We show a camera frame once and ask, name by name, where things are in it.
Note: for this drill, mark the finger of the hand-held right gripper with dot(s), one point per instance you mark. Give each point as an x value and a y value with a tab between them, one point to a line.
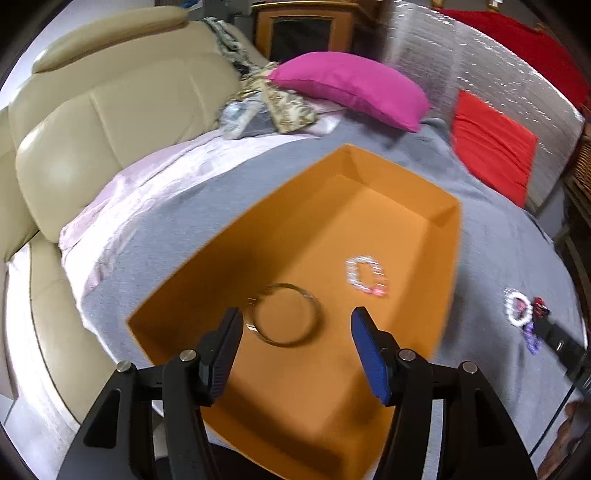
556	338

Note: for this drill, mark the red pillow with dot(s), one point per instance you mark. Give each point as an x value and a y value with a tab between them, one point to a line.
491	147

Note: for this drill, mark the grey blanket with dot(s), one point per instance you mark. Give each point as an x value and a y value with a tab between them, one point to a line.
184	203

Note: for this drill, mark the wooden cabinet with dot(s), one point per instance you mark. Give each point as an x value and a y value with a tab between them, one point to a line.
300	27

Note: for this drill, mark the magenta pillow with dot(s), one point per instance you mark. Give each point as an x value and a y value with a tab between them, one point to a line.
351	85

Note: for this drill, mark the gold metal bangle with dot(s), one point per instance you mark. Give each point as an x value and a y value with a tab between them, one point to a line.
278	343

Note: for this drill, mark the floral patterned cloth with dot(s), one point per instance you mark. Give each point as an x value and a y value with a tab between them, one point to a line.
286	108

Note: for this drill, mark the beige leather sofa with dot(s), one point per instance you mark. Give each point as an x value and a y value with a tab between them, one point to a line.
101	120

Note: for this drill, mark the silver quilted mat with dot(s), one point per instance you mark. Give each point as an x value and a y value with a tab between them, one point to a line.
461	55

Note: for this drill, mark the grey blue cloth bundle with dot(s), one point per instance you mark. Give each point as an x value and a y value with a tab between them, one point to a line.
238	117

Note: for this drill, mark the wooden shelf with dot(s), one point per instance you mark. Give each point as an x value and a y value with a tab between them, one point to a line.
575	230

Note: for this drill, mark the orange cardboard box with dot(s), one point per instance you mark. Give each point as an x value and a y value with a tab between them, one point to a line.
323	221

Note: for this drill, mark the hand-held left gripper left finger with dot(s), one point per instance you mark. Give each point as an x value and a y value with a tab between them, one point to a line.
225	353

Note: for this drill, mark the red cloth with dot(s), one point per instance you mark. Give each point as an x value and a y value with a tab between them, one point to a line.
517	41

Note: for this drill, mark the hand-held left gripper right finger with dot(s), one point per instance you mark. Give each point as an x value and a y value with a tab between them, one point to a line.
369	357

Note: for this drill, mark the wicker basket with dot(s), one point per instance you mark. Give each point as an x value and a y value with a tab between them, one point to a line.
582	166

